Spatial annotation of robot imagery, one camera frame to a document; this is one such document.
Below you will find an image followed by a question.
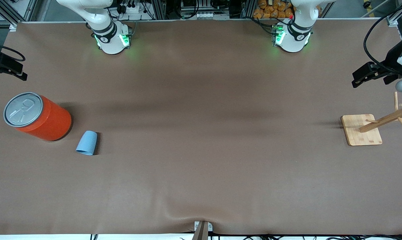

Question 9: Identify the light blue plastic cup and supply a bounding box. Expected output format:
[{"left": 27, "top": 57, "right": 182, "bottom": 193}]
[{"left": 76, "top": 130, "right": 98, "bottom": 156}]

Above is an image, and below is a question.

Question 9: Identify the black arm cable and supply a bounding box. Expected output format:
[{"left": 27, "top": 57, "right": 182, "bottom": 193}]
[
  {"left": 363, "top": 3, "right": 402, "bottom": 67},
  {"left": 0, "top": 43, "right": 26, "bottom": 62}
]

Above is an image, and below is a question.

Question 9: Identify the brown table cover cloth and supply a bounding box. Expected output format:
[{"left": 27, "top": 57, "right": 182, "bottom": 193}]
[{"left": 0, "top": 18, "right": 402, "bottom": 235}]

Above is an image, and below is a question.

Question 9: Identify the bag of orange snacks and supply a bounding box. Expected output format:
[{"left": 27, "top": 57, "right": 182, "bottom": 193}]
[{"left": 253, "top": 0, "right": 294, "bottom": 19}]

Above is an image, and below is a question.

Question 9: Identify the aluminium frame profile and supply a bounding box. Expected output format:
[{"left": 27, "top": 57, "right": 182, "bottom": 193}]
[
  {"left": 386, "top": 0, "right": 402, "bottom": 28},
  {"left": 0, "top": 0, "right": 38, "bottom": 30}
]

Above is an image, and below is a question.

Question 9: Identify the bamboo cup rack stand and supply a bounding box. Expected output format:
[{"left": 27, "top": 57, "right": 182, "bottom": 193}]
[{"left": 341, "top": 92, "right": 402, "bottom": 146}]

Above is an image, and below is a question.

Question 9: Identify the metal clamp bracket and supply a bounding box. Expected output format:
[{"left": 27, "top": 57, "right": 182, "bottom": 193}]
[{"left": 194, "top": 221, "right": 213, "bottom": 232}]

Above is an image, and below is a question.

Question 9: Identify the orange can with silver lid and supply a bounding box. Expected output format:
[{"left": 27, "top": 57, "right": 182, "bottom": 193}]
[{"left": 3, "top": 92, "right": 72, "bottom": 142}]

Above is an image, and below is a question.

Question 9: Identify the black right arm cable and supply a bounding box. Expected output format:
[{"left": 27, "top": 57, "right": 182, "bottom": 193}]
[{"left": 0, "top": 43, "right": 26, "bottom": 62}]

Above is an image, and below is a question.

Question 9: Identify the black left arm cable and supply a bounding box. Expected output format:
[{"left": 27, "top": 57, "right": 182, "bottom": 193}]
[{"left": 363, "top": 3, "right": 402, "bottom": 67}]

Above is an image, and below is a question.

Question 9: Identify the white power strip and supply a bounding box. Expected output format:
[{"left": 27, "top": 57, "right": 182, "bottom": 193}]
[{"left": 120, "top": 3, "right": 142, "bottom": 14}]

